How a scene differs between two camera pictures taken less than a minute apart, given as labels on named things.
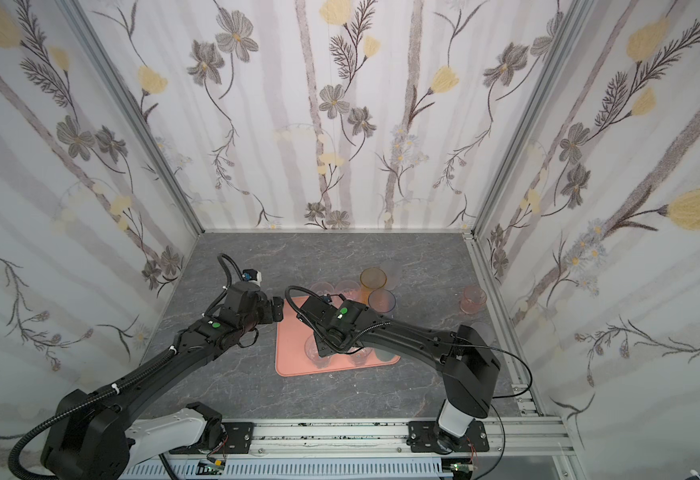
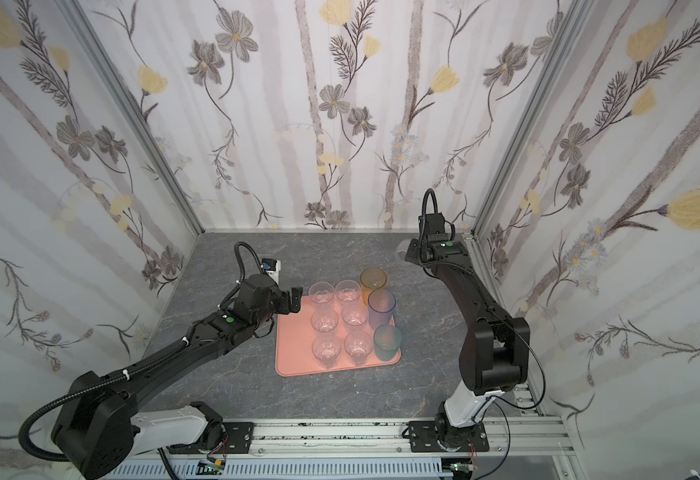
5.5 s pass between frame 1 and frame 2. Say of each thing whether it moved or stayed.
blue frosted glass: stayed
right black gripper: moved
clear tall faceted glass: moved
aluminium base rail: stayed
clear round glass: stayed
